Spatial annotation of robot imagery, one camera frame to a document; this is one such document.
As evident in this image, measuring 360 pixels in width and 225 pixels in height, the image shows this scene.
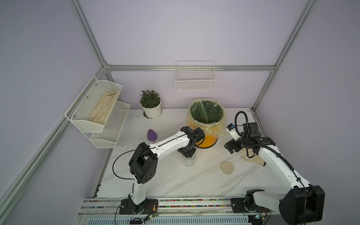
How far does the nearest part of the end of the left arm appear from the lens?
2.03 feet

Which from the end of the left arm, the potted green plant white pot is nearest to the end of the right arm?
the end of the left arm

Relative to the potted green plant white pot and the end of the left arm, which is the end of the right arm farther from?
the potted green plant white pot
